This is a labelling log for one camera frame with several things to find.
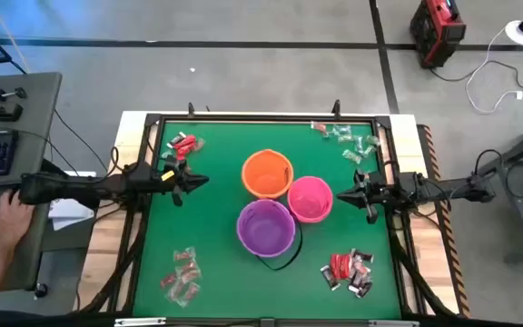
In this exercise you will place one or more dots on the small black round knob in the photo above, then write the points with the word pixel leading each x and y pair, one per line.
pixel 40 290

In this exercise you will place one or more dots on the green table mat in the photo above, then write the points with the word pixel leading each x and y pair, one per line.
pixel 220 281

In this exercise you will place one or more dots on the small black frame clamp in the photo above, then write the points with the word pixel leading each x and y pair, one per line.
pixel 191 110
pixel 335 108

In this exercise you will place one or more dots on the grey desk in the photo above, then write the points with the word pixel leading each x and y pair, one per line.
pixel 34 113

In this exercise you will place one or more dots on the person's hand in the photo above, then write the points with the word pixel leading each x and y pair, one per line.
pixel 12 220

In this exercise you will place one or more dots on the green clear-wrapped candy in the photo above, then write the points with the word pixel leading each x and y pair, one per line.
pixel 345 139
pixel 359 144
pixel 341 130
pixel 372 140
pixel 369 151
pixel 351 156
pixel 167 155

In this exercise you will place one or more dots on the red clear-wrapped hard candy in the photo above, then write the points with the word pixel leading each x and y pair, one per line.
pixel 319 127

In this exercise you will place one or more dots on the purple halloween bucket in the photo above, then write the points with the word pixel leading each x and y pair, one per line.
pixel 266 229

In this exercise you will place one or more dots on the pink halloween bucket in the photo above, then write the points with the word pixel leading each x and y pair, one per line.
pixel 309 202

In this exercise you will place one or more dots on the black yellow hazard strip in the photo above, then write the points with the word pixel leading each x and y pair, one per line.
pixel 450 245

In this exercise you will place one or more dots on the silver metal bracket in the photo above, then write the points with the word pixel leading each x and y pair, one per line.
pixel 393 323
pixel 139 322

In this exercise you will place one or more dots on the black metal table frame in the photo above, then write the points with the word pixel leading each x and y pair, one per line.
pixel 266 117

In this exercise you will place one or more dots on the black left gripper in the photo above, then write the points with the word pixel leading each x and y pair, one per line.
pixel 157 184

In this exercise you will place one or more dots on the red KitKat candy bar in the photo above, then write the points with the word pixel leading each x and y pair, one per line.
pixel 336 265
pixel 346 265
pixel 185 141
pixel 182 154

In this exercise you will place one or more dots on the red and black machine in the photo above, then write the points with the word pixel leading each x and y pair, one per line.
pixel 438 32

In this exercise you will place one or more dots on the white paper sheet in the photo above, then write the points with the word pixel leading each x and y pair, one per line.
pixel 68 213

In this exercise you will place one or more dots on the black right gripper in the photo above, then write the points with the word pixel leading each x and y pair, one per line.
pixel 379 191

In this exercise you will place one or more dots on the dark mini chocolate bar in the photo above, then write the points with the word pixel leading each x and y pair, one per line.
pixel 363 256
pixel 176 138
pixel 329 277
pixel 357 269
pixel 361 278
pixel 365 290

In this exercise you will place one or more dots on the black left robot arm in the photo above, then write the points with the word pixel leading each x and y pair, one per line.
pixel 62 188

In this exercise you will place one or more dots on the orange halloween bucket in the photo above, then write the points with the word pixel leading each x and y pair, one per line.
pixel 266 179

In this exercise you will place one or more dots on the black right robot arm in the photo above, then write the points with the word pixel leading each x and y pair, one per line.
pixel 447 188

